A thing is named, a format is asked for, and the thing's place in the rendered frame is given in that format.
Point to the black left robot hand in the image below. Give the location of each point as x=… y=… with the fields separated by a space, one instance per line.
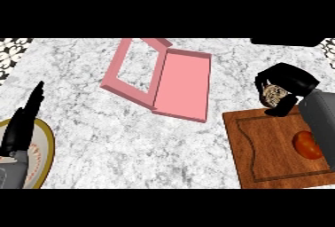
x=23 y=124

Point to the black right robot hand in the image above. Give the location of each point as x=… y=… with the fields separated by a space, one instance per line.
x=289 y=77

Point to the beige cupcake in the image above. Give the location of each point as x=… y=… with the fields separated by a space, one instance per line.
x=273 y=94

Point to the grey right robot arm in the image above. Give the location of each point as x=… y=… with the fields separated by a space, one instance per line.
x=320 y=124

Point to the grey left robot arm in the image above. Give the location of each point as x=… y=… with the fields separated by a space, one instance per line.
x=13 y=170

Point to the pink open cardboard box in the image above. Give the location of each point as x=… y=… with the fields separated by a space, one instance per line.
x=183 y=85

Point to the brown wooden cutting board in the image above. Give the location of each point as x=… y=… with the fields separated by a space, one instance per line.
x=270 y=153

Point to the white plate with gold rim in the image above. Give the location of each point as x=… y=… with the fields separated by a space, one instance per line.
x=41 y=150

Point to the black appliance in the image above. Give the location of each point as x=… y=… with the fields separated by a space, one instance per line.
x=288 y=41

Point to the red tomato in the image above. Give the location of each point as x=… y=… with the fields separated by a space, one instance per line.
x=307 y=145

